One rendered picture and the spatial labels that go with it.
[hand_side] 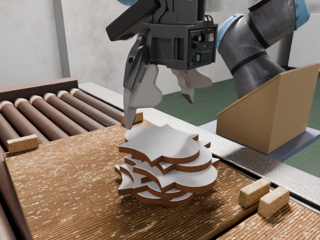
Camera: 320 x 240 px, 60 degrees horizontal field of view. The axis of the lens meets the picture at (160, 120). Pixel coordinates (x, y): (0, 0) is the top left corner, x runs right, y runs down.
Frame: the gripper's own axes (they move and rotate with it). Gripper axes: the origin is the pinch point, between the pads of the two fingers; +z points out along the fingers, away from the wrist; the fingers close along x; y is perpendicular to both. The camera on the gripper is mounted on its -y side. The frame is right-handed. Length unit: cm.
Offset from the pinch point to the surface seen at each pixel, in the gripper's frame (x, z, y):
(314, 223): 7.1, 12.8, 22.9
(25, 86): 11, 11, -75
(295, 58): 574, 81, -141
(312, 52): 569, 64, -110
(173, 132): 3.7, 4.4, -0.2
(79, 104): 18, 15, -52
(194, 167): -1.1, 6.0, 7.7
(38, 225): -19.0, 12.7, -6.1
